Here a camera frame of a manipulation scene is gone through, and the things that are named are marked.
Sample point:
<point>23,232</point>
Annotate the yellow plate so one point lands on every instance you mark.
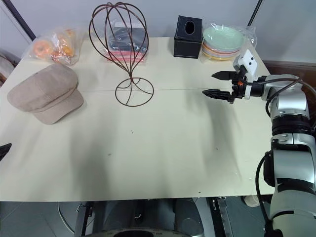
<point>218,57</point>

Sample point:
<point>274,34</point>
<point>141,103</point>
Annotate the dark rounded robot body shape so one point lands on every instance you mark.
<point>145,218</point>

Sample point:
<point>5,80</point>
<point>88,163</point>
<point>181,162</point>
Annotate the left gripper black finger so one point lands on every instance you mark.
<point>4,150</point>

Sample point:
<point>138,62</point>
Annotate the black metal table leg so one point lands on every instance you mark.
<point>222,217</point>
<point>82,218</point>

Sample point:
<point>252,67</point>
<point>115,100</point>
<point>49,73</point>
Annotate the black leather tissue box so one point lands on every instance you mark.
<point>184,47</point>

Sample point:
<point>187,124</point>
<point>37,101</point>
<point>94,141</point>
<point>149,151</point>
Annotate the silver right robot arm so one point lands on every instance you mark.
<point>291,101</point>

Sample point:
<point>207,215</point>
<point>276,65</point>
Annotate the orange toy donut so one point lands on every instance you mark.
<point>41,49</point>

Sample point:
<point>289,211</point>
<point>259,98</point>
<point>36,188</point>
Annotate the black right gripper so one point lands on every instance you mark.
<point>237,90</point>

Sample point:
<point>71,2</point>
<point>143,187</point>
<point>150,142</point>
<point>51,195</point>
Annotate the red pink striped cloth pack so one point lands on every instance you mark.
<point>116,56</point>

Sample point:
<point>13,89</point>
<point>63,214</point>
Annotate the clear bag of orange toys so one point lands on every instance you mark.
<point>61,56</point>

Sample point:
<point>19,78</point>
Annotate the beige newsboy cap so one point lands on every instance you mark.
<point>42,91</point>

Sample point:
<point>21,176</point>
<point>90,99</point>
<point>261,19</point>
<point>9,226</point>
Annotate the small white cup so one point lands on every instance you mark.
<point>250,200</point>

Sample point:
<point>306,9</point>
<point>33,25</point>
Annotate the mint green plate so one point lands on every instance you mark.
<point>222,38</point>

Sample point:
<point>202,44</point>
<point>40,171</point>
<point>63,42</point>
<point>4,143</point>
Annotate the black slanted pole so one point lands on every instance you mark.
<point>254,13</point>

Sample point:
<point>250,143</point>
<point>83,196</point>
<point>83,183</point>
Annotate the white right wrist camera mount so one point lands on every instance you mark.
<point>249,61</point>

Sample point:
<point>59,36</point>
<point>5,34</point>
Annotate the black diagonal wall strip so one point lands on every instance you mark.
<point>21,21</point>

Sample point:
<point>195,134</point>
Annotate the pink plate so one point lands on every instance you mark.
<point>209,50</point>

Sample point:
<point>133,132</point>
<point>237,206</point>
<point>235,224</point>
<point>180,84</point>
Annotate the dark folded cloth pack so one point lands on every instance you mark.
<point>118,40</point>

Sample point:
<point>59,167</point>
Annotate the clear plastic plate bag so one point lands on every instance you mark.
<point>250,34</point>

